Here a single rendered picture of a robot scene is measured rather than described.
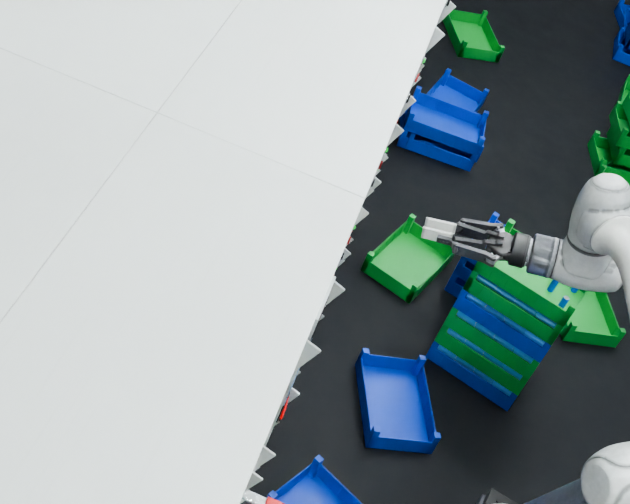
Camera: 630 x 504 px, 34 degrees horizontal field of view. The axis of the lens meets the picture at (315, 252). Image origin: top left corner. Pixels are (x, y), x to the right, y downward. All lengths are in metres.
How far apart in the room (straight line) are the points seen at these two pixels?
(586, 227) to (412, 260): 1.44
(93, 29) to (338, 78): 0.24
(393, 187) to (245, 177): 2.93
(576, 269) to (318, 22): 1.27
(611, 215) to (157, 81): 1.36
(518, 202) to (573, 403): 0.95
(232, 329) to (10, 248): 0.17
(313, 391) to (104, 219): 2.25
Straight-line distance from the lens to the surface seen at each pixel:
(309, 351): 1.06
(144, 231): 0.82
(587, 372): 3.53
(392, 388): 3.14
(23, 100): 0.93
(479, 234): 2.34
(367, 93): 1.05
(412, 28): 1.18
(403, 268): 3.51
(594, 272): 2.28
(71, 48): 1.00
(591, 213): 2.17
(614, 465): 1.86
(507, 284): 2.98
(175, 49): 1.02
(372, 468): 2.95
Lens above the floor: 2.31
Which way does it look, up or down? 42 degrees down
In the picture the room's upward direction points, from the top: 21 degrees clockwise
